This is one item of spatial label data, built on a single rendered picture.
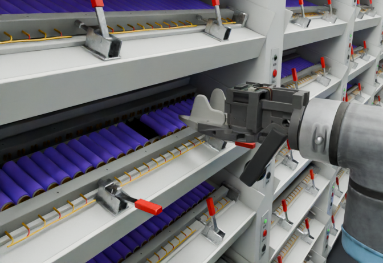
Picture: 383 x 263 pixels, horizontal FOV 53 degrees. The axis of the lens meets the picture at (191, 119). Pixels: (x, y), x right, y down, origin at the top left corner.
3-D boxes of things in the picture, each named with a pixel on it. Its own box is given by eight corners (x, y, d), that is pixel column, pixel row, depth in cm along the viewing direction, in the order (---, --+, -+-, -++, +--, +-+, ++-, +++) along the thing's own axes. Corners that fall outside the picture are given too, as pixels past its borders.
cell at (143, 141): (122, 129, 68) (149, 148, 65) (114, 132, 66) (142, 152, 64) (124, 120, 67) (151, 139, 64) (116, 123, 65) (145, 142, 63)
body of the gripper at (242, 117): (243, 80, 65) (316, 88, 58) (241, 129, 67) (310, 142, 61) (221, 88, 59) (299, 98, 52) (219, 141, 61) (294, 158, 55)
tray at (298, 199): (325, 189, 154) (341, 161, 147) (261, 274, 105) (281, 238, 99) (280, 162, 162) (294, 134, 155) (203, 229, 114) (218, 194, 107)
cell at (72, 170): (53, 155, 56) (82, 179, 54) (41, 159, 55) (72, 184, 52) (54, 145, 56) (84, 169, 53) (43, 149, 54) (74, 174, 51)
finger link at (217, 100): (201, 83, 71) (244, 90, 65) (201, 114, 72) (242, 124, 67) (190, 86, 68) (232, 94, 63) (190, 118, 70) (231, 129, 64)
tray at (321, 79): (335, 90, 142) (354, 55, 136) (271, 135, 94) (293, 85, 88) (287, 66, 150) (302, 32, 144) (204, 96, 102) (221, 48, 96)
